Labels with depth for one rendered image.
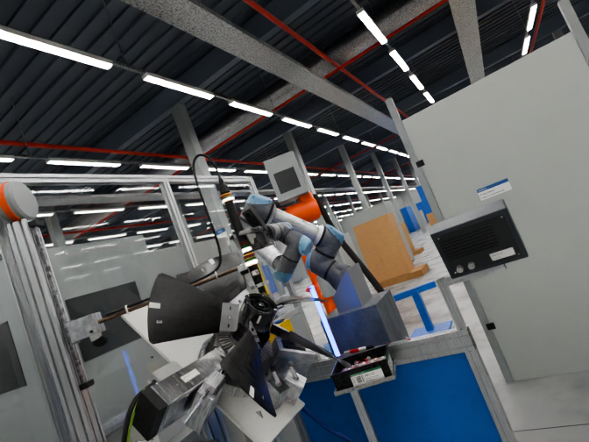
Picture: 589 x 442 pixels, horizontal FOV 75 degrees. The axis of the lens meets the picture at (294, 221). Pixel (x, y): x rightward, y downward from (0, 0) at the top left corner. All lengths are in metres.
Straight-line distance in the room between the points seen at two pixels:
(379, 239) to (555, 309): 6.55
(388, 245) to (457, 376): 7.69
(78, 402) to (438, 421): 1.31
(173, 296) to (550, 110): 2.50
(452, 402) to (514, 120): 1.89
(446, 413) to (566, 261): 1.57
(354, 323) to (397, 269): 7.44
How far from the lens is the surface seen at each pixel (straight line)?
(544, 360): 3.17
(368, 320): 1.85
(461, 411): 1.73
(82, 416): 1.59
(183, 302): 1.27
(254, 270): 1.41
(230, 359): 1.08
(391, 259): 9.27
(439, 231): 1.45
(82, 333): 1.55
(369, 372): 1.49
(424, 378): 1.70
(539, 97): 2.97
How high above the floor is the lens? 1.31
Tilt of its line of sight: 6 degrees up
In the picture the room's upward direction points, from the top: 21 degrees counter-clockwise
